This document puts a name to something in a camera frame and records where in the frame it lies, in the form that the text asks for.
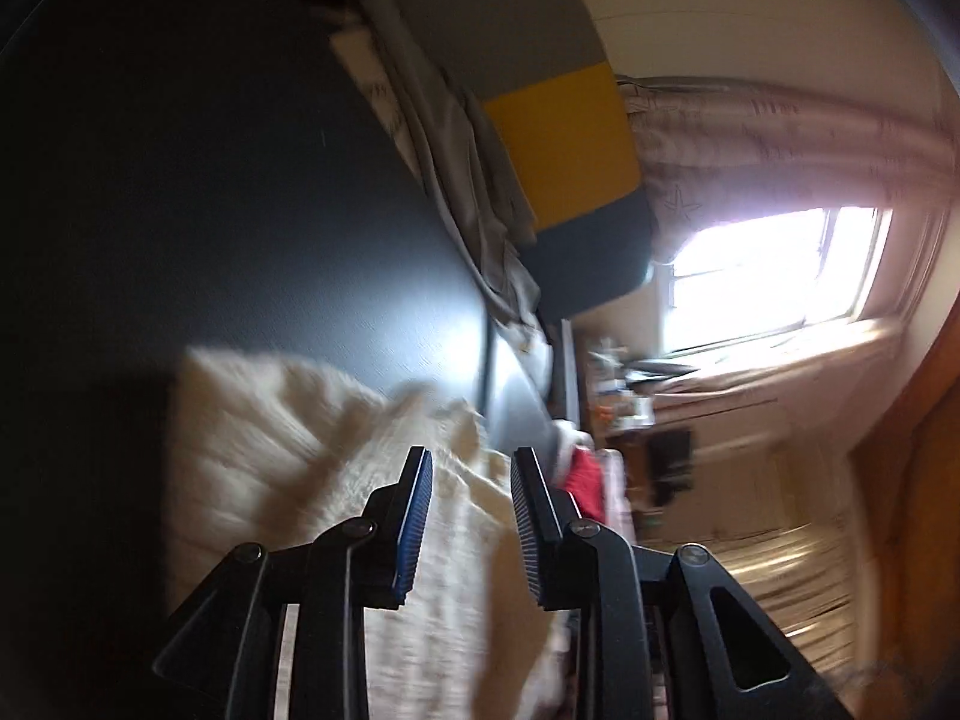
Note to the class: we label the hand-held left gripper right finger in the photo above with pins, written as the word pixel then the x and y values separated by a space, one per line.
pixel 525 525

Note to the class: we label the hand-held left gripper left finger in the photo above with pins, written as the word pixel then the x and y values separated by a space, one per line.
pixel 412 525

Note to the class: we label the white fluffy sweater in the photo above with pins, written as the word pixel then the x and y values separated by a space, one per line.
pixel 300 420

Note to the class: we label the red sweater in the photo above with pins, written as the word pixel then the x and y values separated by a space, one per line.
pixel 586 480

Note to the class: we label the group of jars and boxes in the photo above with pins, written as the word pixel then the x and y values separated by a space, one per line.
pixel 619 390

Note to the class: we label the pink patterned curtain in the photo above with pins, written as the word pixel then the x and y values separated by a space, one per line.
pixel 750 142
pixel 787 375

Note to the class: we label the grey cloth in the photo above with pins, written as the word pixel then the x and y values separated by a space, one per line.
pixel 465 187

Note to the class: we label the bright window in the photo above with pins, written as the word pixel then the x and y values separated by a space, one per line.
pixel 765 277

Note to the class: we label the grey yellow blue chair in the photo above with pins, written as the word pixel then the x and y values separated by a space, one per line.
pixel 562 142

